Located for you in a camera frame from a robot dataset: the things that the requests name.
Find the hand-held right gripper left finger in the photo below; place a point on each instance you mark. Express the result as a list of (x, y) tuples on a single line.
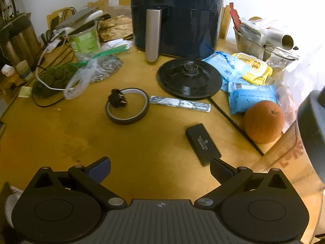
[(100, 170)]

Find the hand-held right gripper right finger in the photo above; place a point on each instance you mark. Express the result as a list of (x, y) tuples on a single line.
[(221, 169)]

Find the small black box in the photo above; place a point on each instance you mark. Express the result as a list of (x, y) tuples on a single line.
[(203, 144)]

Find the orange fruit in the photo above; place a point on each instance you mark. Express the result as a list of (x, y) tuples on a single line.
[(264, 122)]

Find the black power plug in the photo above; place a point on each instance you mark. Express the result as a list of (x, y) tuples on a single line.
[(116, 99)]

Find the small blue wipes packet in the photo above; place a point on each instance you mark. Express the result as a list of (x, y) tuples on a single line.
[(251, 97)]

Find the silver stick sachet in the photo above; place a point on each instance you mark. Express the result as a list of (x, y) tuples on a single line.
[(177, 103)]

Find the clear plastic bag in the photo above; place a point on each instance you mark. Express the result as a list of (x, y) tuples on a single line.
[(76, 81)]

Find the white cloth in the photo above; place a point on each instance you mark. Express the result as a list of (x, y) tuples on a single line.
[(12, 200)]

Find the black kettle base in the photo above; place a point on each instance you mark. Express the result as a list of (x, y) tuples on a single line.
[(177, 81)]

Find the large blue wipes packet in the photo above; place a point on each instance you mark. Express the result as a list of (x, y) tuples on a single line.
[(228, 66)]

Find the green net bag of fruit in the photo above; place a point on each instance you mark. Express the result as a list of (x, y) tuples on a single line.
[(55, 76)]

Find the yellow wipes packet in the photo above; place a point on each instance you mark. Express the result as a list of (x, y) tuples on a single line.
[(256, 68)]

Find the white plastic bag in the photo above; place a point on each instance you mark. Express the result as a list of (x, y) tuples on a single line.
[(292, 89)]

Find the small green paper box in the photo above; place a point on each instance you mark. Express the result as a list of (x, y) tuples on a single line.
[(25, 91)]

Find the glass container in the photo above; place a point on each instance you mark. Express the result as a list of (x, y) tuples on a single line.
[(243, 45)]

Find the green tin can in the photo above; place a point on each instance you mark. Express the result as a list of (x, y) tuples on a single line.
[(83, 42)]

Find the white crumpled tissue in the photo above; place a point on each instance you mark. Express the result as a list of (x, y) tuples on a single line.
[(7, 70)]

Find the silver metal tube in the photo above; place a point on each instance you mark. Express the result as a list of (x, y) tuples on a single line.
[(279, 39)]

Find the mottled brown board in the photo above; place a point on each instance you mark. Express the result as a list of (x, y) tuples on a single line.
[(116, 28)]

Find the wooden board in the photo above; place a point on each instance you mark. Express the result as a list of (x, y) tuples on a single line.
[(224, 25)]

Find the dark blue air fryer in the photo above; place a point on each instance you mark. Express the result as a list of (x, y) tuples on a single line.
[(177, 30)]

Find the bamboo holder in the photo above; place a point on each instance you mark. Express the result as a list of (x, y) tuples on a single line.
[(20, 43)]

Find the red packet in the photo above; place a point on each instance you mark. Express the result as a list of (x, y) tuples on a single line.
[(234, 17)]

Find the grey power bank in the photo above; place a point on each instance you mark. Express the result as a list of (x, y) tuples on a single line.
[(76, 17)]

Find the brown cardboard sheet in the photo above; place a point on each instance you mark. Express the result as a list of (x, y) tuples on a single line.
[(116, 1)]

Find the bicycle wheel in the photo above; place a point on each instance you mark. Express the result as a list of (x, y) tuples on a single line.
[(12, 2)]

